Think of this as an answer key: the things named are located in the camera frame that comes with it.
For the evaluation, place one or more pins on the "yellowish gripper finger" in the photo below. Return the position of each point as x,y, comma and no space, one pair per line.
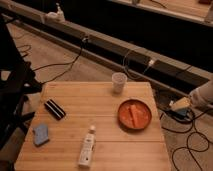
180,104

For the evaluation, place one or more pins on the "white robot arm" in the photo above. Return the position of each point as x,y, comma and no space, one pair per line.
201,96

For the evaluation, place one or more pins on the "blue box on floor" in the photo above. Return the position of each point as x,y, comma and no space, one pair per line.
183,112

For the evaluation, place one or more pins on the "orange round plate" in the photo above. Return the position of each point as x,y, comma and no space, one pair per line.
125,117

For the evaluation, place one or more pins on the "orange food piece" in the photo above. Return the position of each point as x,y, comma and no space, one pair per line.
134,112

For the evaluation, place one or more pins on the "white tube bottle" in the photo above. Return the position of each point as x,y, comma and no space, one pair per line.
86,152

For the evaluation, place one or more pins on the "blue sponge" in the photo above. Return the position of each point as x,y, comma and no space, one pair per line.
40,134

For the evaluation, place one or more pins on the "white object on rail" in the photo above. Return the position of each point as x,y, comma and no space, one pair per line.
58,15

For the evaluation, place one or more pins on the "black chair frame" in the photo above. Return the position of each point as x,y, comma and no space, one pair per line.
17,79

